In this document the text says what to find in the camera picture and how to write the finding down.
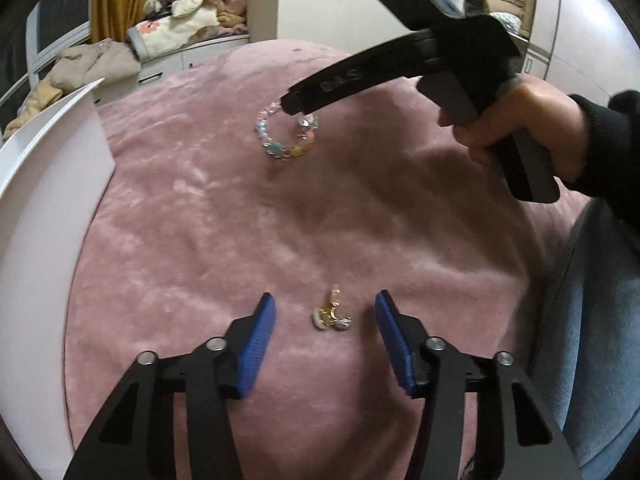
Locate pink bedding pile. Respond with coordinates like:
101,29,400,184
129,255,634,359
215,0,251,36

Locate person's right forearm black sleeve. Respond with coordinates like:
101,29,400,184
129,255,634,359
567,89,640,211

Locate beige garment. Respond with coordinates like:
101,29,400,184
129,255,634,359
50,37,142,92

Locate multicolour bead bracelet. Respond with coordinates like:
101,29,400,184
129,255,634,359
255,100,321,160

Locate folded bedding stack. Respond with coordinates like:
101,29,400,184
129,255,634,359
487,0,538,36

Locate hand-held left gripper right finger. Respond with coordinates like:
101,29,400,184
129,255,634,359
375,290,583,480

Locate pink fleece blanket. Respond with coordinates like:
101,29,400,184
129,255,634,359
65,39,601,480

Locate person's right hand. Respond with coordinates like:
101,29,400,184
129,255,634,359
439,76,591,183

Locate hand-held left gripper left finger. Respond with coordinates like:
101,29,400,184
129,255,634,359
62,292,277,480

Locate white low cabinet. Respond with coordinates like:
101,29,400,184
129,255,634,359
135,35,251,86

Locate silver gold charm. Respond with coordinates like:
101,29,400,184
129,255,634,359
311,286,355,333

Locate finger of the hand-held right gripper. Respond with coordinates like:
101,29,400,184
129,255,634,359
280,30,442,116

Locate white rectangular box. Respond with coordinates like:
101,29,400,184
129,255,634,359
0,77,117,461

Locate white open wardrobe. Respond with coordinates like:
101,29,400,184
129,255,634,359
430,0,640,96

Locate cream floral cushion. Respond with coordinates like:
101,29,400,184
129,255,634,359
126,7,221,63

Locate yellow fleece throw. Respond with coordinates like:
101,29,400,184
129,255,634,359
2,77,66,138

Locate person's leg in blue jeans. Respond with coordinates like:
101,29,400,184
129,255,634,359
530,200,640,480

